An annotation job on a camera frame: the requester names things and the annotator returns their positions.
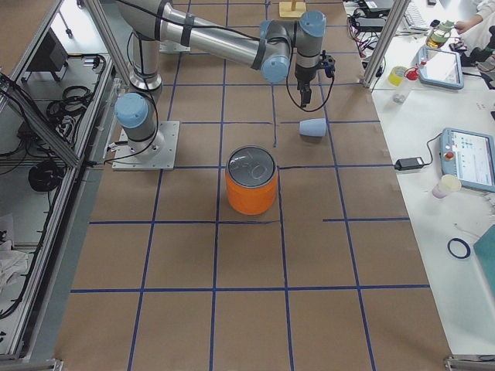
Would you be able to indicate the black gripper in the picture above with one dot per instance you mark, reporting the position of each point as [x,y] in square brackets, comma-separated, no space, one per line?
[304,77]

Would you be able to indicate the light blue plastic cup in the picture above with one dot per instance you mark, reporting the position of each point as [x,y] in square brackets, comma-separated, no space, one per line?
[315,127]

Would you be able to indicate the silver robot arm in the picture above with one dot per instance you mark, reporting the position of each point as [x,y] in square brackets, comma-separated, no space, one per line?
[282,47]

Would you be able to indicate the wooden cup stand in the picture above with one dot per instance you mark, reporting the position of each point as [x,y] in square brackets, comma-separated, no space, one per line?
[291,9]

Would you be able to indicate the pink white paper cup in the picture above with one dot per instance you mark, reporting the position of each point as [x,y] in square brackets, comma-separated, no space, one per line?
[447,185]

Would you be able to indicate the orange can-shaped container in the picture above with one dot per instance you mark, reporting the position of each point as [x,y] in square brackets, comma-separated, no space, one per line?
[251,180]

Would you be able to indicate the yellow tape roll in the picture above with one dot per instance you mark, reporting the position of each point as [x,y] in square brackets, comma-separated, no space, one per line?
[396,75]

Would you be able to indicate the black laptop adapter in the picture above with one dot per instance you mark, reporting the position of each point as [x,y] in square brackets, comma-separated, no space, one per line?
[368,24]

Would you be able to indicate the red knob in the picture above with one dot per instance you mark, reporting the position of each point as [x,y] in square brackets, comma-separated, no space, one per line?
[411,74]

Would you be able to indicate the black power adapter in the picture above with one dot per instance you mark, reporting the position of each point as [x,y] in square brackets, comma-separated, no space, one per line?
[405,164]

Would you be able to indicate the white keyboard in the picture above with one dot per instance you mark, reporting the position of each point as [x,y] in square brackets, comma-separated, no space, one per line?
[413,20]

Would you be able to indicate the far teach pendant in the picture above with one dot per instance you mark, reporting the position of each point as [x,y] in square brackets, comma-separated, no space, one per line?
[440,68]

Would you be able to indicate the teach pendant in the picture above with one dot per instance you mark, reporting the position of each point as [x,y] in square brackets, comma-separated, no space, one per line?
[469,156]
[440,68]

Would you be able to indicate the green lidded bottle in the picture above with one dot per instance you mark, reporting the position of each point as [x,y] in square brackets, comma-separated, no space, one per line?
[439,33]

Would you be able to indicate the near teach pendant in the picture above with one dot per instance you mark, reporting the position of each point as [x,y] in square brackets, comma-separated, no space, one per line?
[469,156]

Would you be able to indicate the green cutting mat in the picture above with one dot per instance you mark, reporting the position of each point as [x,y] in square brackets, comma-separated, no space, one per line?
[485,253]

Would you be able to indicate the aluminium frame post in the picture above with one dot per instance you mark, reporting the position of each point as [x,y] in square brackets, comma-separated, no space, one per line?
[388,32]

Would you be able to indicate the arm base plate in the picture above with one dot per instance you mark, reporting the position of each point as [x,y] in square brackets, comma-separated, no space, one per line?
[160,153]
[170,47]

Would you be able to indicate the aluminium frame rail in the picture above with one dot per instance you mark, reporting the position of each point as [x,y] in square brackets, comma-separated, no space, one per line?
[47,226]

